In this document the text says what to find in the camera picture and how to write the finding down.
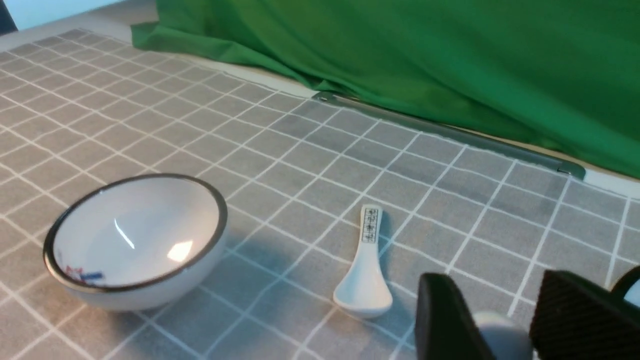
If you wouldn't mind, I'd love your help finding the pale bowl thin dark rim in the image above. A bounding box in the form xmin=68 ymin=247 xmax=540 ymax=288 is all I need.
xmin=610 ymin=265 xmax=640 ymax=308

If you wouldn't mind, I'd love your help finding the green backdrop cloth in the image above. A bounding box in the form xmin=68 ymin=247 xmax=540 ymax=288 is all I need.
xmin=131 ymin=0 xmax=640 ymax=178

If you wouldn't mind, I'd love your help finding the white bowl black rim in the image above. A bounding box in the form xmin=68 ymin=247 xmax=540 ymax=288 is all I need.
xmin=42 ymin=173 xmax=229 ymax=312

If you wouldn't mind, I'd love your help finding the grey checked tablecloth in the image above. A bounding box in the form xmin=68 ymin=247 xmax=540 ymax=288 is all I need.
xmin=0 ymin=29 xmax=639 ymax=360

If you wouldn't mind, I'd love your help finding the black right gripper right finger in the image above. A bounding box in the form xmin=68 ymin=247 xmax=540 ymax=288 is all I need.
xmin=529 ymin=269 xmax=640 ymax=360

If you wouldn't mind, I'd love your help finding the white spoon with black print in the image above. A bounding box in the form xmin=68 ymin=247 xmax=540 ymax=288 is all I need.
xmin=333 ymin=203 xmax=393 ymax=320

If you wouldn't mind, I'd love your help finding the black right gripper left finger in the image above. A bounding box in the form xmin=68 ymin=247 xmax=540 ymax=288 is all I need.
xmin=414 ymin=272 xmax=496 ymax=360

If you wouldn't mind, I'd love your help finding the pale green cup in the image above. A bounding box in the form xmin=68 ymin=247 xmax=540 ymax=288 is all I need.
xmin=472 ymin=311 xmax=534 ymax=360

